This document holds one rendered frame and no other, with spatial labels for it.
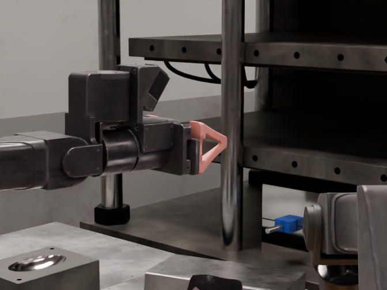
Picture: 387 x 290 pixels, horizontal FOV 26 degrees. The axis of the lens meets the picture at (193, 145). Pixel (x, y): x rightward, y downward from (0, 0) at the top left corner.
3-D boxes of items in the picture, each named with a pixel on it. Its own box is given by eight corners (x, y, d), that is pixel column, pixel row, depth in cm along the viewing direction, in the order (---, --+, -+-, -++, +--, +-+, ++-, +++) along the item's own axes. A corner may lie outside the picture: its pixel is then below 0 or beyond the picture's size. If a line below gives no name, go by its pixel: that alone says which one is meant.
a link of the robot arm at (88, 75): (100, 69, 107) (19, 72, 98) (144, 73, 101) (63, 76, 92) (99, 159, 108) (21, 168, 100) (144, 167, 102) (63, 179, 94)
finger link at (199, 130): (201, 113, 116) (150, 118, 110) (239, 118, 111) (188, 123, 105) (200, 161, 117) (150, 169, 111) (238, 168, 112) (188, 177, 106)
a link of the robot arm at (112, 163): (115, 115, 107) (71, 118, 102) (144, 119, 103) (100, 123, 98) (114, 168, 108) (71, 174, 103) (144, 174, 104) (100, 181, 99)
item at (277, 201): (359, 278, 184) (361, 201, 181) (261, 254, 202) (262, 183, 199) (459, 232, 220) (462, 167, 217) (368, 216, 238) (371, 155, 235)
